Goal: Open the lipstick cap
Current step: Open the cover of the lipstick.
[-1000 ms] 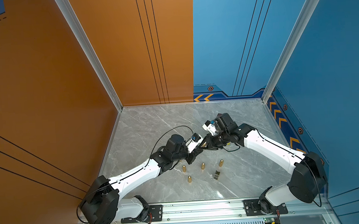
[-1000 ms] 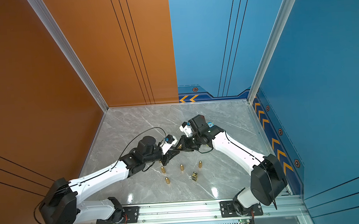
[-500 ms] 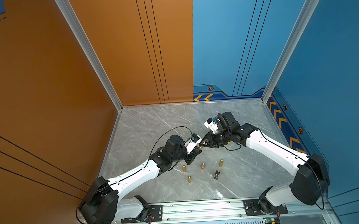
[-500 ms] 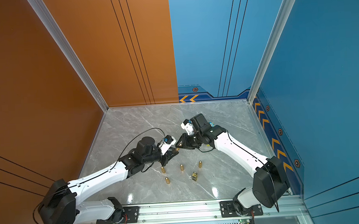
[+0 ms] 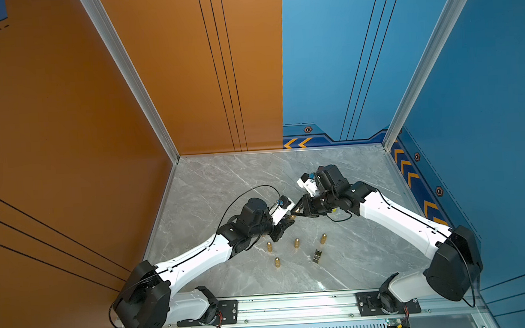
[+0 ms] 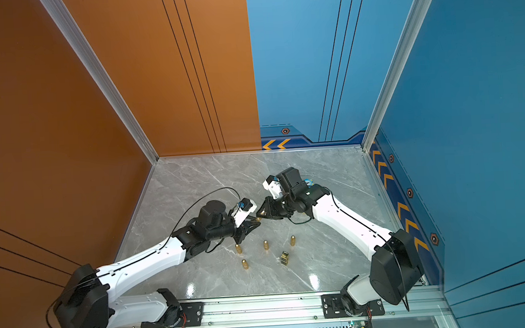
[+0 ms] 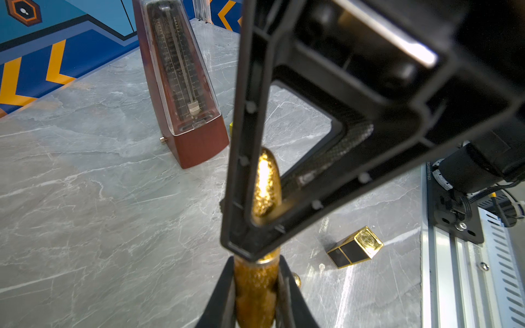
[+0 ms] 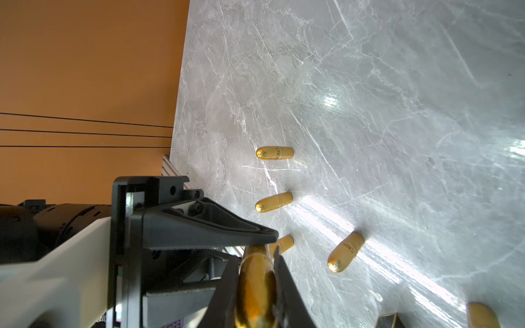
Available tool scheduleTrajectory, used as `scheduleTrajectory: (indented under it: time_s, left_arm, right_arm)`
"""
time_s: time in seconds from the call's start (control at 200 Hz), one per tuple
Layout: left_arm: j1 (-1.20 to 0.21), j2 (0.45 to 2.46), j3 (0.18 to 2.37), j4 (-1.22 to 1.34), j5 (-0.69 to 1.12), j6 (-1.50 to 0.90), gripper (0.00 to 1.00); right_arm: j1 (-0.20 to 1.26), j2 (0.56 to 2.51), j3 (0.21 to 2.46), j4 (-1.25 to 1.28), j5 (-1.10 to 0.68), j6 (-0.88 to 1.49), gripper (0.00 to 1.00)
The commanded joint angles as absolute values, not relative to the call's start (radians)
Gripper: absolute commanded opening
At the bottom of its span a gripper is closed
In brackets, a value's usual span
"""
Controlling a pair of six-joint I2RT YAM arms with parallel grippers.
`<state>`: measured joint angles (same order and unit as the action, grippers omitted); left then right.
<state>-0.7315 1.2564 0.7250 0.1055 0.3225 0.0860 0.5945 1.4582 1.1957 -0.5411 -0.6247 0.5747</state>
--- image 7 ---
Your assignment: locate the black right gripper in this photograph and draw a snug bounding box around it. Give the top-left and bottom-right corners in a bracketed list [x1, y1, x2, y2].
[254, 1, 524, 135]

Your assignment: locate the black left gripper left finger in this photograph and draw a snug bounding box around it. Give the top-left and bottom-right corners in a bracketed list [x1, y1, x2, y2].
[196, 256, 237, 328]

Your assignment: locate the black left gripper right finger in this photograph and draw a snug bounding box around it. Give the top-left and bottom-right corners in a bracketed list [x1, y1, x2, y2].
[276, 256, 319, 328]

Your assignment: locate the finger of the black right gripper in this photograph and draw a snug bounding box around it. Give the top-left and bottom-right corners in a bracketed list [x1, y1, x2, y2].
[221, 1, 518, 260]

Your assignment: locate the gold bullet lipstick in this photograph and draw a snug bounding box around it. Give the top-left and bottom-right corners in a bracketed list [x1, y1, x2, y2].
[292, 273, 302, 288]
[234, 147, 282, 327]

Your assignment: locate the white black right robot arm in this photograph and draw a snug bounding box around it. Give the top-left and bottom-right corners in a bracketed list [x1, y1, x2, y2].
[221, 1, 524, 262]

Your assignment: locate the gold bullet lipstick standing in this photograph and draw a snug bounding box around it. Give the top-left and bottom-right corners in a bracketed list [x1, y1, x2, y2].
[292, 273, 302, 288]

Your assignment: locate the black gold square lipstick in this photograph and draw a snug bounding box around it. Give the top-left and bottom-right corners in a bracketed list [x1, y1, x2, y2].
[327, 226, 384, 269]

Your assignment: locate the dark red wooden metronome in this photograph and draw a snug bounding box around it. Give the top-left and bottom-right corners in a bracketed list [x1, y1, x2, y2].
[133, 1, 229, 169]

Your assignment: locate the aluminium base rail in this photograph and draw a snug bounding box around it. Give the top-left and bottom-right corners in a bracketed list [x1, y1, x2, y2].
[421, 164, 524, 327]

